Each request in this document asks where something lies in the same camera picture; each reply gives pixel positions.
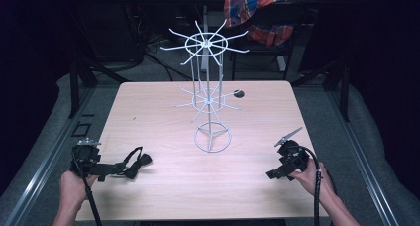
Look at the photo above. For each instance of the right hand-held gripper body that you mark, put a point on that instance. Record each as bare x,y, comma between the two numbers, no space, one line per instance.
292,155

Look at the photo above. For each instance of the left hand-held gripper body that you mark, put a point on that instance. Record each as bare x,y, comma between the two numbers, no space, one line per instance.
85,153

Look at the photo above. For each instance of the black bow tie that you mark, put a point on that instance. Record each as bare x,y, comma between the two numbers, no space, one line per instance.
137,161

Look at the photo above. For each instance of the person's right hand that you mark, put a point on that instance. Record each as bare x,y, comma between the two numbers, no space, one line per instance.
310,179

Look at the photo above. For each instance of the person's left hand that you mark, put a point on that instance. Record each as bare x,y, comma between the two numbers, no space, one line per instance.
74,186

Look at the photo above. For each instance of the black metal stand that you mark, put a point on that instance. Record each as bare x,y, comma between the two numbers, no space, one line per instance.
336,80
82,77

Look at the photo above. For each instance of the black table grommet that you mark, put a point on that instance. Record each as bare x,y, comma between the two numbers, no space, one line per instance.
238,93

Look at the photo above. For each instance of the black chair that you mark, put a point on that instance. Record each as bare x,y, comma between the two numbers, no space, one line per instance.
264,52

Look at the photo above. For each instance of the plaid cloth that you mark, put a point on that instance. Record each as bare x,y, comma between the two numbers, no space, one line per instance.
254,11

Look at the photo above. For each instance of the metal floor rail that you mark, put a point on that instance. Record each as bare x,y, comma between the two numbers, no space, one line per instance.
46,166
360,160

